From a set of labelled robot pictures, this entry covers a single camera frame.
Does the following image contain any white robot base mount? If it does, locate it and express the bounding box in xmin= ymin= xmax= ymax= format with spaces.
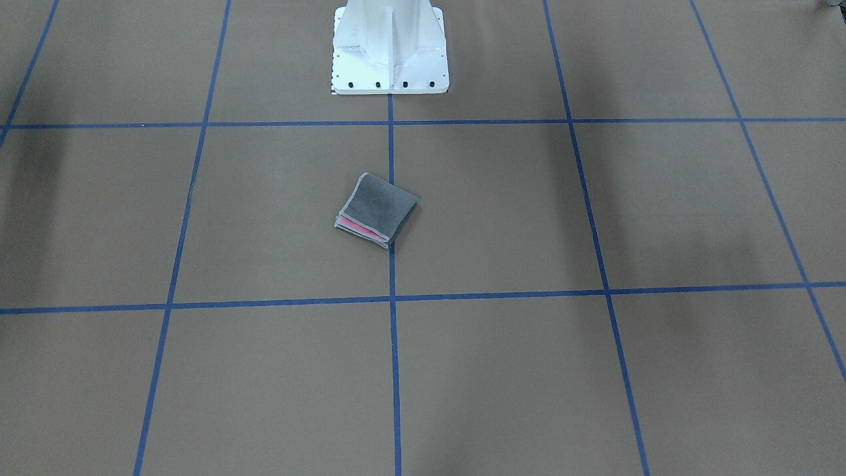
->
xmin=330 ymin=1 xmax=450 ymax=95

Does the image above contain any brown paper table cover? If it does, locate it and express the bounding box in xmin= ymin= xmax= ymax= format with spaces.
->
xmin=2 ymin=1 xmax=844 ymax=475

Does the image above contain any pink and grey towel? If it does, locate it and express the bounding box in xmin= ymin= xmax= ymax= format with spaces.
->
xmin=333 ymin=173 xmax=419 ymax=249

